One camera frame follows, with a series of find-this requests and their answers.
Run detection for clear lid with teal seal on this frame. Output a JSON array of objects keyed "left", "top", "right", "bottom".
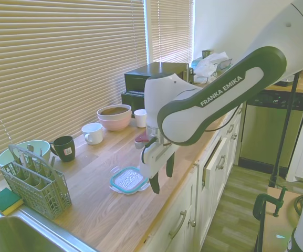
[{"left": 110, "top": 166, "right": 151, "bottom": 196}]

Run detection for mint green bowl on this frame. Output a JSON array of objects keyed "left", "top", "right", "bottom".
[{"left": 0, "top": 140, "right": 51, "bottom": 169}]

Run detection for black toaster oven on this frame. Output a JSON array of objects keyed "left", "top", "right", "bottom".
[{"left": 121, "top": 62, "right": 190, "bottom": 112}]

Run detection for white base cabinets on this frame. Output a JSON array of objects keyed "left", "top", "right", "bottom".
[{"left": 130, "top": 102, "right": 246, "bottom": 252}]

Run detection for beige window blind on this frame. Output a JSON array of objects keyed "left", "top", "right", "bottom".
[
  {"left": 0, "top": 0, "right": 148, "bottom": 190},
  {"left": 150, "top": 0, "right": 195, "bottom": 65}
]

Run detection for black camera stand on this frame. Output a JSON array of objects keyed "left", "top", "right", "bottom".
[{"left": 268, "top": 75, "right": 303, "bottom": 188}]

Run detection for plastic bag clutter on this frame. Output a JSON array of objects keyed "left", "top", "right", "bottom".
[{"left": 194, "top": 51, "right": 229, "bottom": 79}]

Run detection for grey plastic cutlery basket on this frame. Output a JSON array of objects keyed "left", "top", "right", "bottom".
[{"left": 0, "top": 143, "right": 72, "bottom": 221}]

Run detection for pink bowl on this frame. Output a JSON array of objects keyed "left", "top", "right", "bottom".
[{"left": 98, "top": 115, "right": 131, "bottom": 132}]

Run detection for dark green clamp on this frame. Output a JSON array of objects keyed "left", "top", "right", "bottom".
[{"left": 253, "top": 185, "right": 288, "bottom": 224}]

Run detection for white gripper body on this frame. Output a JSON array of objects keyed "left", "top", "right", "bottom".
[{"left": 140, "top": 143, "right": 180, "bottom": 182}]

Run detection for black mug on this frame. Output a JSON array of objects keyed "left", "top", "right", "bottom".
[{"left": 48, "top": 135, "right": 76, "bottom": 163}]

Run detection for grey bowl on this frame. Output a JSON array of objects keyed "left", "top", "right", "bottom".
[{"left": 97, "top": 104, "right": 132, "bottom": 124}]

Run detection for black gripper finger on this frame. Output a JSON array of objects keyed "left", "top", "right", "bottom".
[
  {"left": 165, "top": 153, "right": 175, "bottom": 178},
  {"left": 149, "top": 173, "right": 161, "bottom": 195}
]

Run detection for stainless steel sink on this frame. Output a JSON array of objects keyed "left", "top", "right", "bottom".
[{"left": 0, "top": 207, "right": 99, "bottom": 252}]

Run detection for metal bar drawer handle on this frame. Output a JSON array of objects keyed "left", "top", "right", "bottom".
[{"left": 169, "top": 209, "right": 187, "bottom": 238}]

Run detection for small black countertop device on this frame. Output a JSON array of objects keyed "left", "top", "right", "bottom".
[{"left": 275, "top": 78, "right": 296, "bottom": 88}]

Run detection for white tapered mug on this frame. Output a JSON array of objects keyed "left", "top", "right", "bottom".
[{"left": 133, "top": 109, "right": 148, "bottom": 129}]

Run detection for wooden mounting board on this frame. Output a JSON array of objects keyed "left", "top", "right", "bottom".
[{"left": 256, "top": 187, "right": 303, "bottom": 252}]

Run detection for wide white mug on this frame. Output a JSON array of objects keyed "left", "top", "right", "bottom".
[{"left": 81, "top": 122, "right": 104, "bottom": 145}]

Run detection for stainless steel dishwasher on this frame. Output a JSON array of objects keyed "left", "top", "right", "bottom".
[{"left": 239, "top": 90, "right": 303, "bottom": 169}]

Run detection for green and yellow sponge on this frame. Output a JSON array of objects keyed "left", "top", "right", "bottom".
[{"left": 0, "top": 187, "right": 25, "bottom": 216}]

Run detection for bundle of cables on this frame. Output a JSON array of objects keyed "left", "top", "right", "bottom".
[{"left": 292, "top": 195, "right": 303, "bottom": 217}]

